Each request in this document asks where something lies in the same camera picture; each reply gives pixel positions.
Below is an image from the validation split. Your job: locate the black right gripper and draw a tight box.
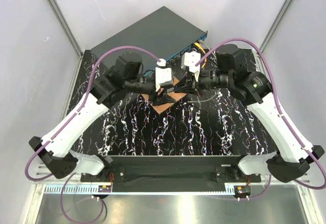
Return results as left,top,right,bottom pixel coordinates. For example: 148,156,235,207
174,67,232,97

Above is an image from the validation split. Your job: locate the dark grey network switch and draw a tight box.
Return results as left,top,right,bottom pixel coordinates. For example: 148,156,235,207
91,6,207,62

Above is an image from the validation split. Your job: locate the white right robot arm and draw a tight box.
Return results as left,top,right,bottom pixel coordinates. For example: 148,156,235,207
174,44,324,183

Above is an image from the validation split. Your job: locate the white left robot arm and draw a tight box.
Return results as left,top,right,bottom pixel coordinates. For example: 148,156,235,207
29,51,175,181

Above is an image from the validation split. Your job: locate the wooden board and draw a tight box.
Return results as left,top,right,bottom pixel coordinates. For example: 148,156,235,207
141,76,186,114

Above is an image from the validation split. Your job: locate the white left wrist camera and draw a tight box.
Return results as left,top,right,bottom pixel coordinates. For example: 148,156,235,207
155,67,174,91

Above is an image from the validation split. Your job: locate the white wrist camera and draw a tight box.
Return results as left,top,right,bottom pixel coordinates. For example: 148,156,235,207
155,67,174,91
181,51,201,81

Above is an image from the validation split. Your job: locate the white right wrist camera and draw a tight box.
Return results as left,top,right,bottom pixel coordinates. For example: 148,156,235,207
181,51,201,81

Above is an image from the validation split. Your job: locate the yellow fibre cable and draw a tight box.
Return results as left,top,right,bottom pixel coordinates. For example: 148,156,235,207
193,43,207,71

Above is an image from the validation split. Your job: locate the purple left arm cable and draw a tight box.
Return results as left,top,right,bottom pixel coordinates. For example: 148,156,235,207
24,45,166,182

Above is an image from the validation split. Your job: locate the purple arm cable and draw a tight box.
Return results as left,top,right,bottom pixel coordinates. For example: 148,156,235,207
196,38,325,189
24,45,166,182

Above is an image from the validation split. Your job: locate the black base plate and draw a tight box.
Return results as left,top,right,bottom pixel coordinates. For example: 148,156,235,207
80,154,273,194

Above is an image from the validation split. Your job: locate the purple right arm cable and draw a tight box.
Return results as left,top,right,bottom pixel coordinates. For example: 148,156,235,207
196,38,325,189

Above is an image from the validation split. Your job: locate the aluminium frame rail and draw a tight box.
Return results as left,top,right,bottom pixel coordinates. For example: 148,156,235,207
35,165,314,197

